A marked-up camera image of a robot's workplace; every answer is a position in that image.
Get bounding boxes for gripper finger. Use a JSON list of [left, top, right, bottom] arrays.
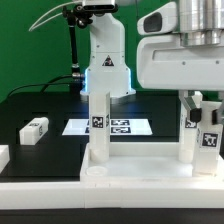
[[212, 100, 224, 125]]

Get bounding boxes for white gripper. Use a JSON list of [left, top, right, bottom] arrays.
[[137, 34, 224, 123]]

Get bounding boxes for white desk top tray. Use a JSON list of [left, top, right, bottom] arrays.
[[78, 143, 224, 184]]

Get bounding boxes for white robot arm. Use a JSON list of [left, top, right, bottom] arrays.
[[81, 0, 224, 124]]

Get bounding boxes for white front obstacle bar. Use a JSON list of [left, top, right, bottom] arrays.
[[0, 181, 224, 210]]

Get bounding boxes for white obstacle bar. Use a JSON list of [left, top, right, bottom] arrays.
[[0, 145, 10, 173], [0, 181, 224, 210]]

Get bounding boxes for white marker tag plate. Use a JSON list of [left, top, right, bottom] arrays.
[[63, 119, 152, 136]]

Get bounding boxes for white left obstacle bar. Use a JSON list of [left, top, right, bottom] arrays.
[[0, 145, 10, 173]]

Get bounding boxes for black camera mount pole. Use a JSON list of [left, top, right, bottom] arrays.
[[62, 4, 93, 80]]

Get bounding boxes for black cable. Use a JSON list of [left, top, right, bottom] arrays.
[[6, 74, 86, 99]]

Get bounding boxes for white cables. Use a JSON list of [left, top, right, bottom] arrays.
[[28, 0, 84, 33]]

